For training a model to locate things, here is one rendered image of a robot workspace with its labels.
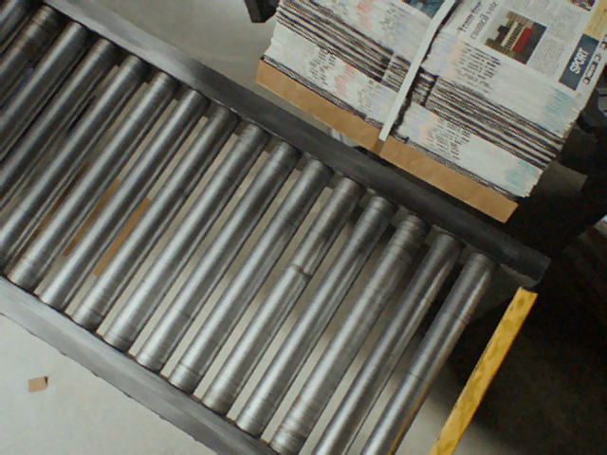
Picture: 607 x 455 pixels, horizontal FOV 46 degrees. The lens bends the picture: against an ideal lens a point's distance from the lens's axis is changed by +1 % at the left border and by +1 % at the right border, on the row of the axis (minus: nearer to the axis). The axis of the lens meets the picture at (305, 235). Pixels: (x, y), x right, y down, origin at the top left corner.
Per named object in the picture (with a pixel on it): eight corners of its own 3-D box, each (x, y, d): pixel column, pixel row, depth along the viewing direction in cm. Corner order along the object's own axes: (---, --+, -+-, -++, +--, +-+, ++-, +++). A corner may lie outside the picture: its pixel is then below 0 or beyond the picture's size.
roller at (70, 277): (215, 104, 132) (211, 92, 127) (64, 320, 122) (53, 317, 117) (193, 92, 133) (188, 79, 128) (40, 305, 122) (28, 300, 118)
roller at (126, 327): (275, 138, 130) (273, 127, 125) (126, 360, 120) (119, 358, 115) (251, 125, 131) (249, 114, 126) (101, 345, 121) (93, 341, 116)
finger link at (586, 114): (579, 63, 106) (624, 105, 103) (560, 91, 111) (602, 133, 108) (564, 69, 105) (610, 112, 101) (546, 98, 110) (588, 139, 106)
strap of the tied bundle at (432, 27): (454, 44, 111) (523, -92, 92) (376, 159, 95) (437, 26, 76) (450, 41, 111) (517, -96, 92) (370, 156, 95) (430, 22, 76)
